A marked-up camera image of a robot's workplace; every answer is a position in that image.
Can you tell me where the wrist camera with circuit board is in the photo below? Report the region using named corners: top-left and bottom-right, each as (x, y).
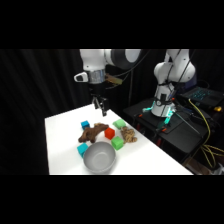
top-left (105, 74), bottom-right (122, 88)

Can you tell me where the black laptop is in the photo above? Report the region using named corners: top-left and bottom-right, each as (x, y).
top-left (180, 86), bottom-right (224, 108)

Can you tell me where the red cube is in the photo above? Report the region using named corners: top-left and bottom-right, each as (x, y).
top-left (104, 127), bottom-right (116, 140)

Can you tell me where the brown deer plush toy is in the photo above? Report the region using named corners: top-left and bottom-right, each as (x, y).
top-left (78, 122), bottom-right (110, 144)

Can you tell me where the tan plush toy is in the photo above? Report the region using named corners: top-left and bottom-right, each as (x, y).
top-left (120, 125), bottom-right (139, 145)

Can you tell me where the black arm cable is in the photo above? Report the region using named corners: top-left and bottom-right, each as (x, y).
top-left (109, 49), bottom-right (152, 83)

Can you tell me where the yellow cable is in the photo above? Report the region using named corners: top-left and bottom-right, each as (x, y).
top-left (187, 98), bottom-right (224, 169)

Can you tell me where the black robot stand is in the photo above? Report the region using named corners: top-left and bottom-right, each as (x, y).
top-left (122, 96), bottom-right (224, 165)

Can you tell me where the dark blue cube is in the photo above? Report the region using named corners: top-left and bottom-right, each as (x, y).
top-left (80, 120), bottom-right (91, 131)

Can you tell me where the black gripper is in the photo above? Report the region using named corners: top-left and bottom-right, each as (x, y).
top-left (87, 82), bottom-right (110, 118)

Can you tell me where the grey bowl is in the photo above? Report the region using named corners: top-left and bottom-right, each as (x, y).
top-left (82, 141), bottom-right (118, 175)

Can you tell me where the bright green cube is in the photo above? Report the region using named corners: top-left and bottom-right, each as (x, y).
top-left (110, 135), bottom-right (125, 151)

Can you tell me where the black curtain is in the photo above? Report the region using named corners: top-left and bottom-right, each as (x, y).
top-left (0, 49), bottom-right (224, 175)

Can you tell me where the teal cube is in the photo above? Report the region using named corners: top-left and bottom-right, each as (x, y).
top-left (76, 142), bottom-right (90, 158)

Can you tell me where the light green cube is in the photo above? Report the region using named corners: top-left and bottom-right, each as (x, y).
top-left (112, 119), bottom-right (127, 131)

